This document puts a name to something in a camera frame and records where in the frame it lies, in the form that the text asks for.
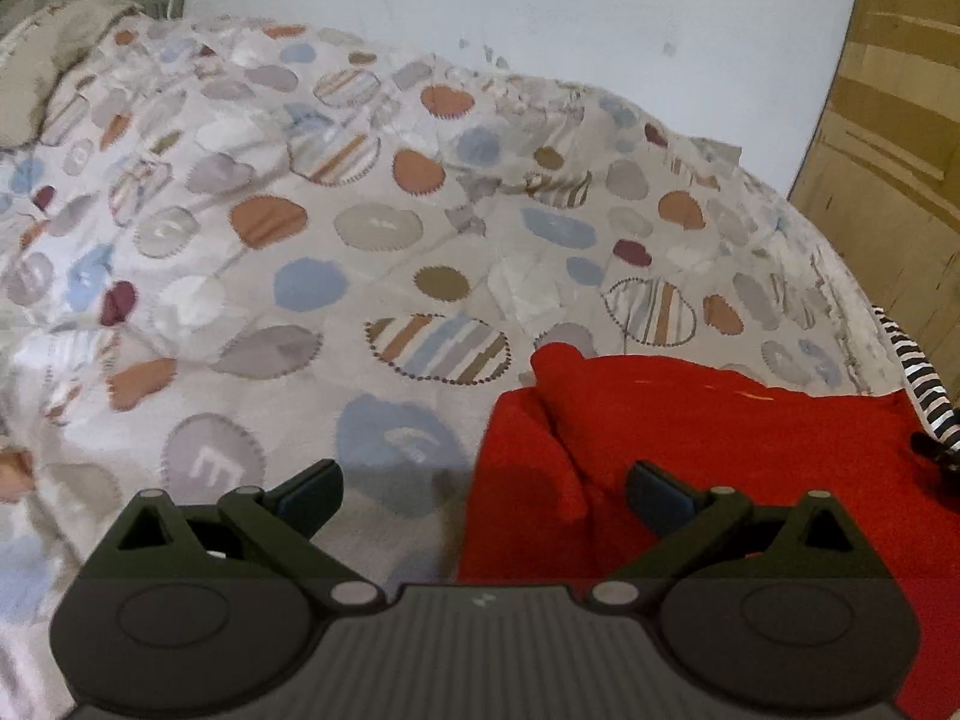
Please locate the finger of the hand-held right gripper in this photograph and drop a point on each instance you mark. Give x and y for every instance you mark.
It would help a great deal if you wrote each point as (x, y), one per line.
(937, 451)

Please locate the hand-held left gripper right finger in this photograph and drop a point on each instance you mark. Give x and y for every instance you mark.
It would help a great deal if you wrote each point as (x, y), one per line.
(654, 496)

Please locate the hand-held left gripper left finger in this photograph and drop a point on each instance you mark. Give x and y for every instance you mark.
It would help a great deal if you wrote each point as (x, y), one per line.
(315, 493)

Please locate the red long-sleeved sweater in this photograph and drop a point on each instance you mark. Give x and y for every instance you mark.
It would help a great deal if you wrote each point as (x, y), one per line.
(750, 450)

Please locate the black and white striped sheet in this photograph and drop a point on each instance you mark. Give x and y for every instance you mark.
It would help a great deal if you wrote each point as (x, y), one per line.
(926, 382)

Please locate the patterned quilt with round patches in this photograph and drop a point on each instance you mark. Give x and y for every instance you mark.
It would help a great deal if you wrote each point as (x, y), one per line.
(300, 240)

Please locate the brown wooden wardrobe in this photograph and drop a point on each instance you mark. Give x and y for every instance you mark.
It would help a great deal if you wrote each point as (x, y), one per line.
(892, 150)

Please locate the beige pillow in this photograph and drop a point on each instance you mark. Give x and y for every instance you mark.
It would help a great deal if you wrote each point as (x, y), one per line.
(52, 67)

